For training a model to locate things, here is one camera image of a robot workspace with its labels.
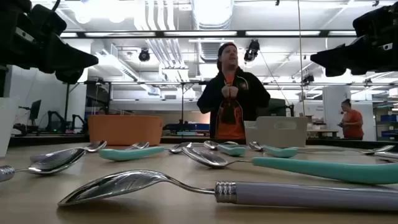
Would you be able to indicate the round silver ceiling duct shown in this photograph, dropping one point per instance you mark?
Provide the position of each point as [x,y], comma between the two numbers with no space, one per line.
[211,12]

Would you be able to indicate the grey plastic bin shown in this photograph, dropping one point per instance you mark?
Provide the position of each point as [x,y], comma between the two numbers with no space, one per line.
[280,133]

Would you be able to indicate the black ceiling spotlight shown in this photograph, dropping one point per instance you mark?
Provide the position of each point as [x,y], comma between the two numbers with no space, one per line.
[252,51]
[308,79]
[144,55]

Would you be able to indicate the white plastic bin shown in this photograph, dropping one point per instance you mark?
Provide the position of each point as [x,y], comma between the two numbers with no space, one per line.
[7,124]

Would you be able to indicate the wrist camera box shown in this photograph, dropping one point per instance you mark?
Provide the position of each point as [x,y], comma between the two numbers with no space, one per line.
[376,18]
[46,18]

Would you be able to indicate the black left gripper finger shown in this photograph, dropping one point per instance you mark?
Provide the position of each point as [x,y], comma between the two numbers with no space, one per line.
[70,78]
[68,57]

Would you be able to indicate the thin vertical pole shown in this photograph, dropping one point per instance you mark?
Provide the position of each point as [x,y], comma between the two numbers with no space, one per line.
[300,46]

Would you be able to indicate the background black frame rig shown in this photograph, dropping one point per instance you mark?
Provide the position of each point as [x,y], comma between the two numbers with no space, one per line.
[182,102]

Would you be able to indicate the blue background table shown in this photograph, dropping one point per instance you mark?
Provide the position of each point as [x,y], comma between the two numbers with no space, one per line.
[199,126]

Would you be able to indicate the blue storage bin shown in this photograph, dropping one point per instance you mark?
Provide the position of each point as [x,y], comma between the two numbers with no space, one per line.
[388,118]
[388,133]

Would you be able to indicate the background black robot arm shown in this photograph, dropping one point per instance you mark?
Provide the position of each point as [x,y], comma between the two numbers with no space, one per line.
[53,119]
[79,123]

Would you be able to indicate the white pillar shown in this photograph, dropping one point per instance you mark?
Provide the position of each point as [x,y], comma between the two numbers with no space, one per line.
[332,105]

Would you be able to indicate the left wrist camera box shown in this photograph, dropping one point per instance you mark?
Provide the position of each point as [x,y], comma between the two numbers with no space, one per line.
[46,18]

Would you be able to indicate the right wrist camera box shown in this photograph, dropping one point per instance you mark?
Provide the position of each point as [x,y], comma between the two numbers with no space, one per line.
[376,18]

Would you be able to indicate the black aluminium table frame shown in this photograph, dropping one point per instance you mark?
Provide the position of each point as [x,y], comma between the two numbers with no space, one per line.
[186,140]

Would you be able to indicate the orange plastic bin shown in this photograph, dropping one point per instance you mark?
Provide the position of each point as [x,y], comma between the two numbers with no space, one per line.
[124,130]

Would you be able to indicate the black computer monitor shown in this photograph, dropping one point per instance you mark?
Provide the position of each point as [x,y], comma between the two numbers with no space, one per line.
[278,107]
[35,110]

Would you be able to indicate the brown background table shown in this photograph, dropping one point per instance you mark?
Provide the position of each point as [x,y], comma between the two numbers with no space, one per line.
[323,133]

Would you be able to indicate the person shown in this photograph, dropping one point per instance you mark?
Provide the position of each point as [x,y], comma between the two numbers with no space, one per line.
[248,93]
[353,124]

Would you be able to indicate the black overhead crossbar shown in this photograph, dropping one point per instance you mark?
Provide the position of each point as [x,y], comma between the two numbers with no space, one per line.
[199,33]

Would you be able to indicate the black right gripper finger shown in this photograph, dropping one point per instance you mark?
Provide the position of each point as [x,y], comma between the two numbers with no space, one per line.
[339,57]
[335,72]

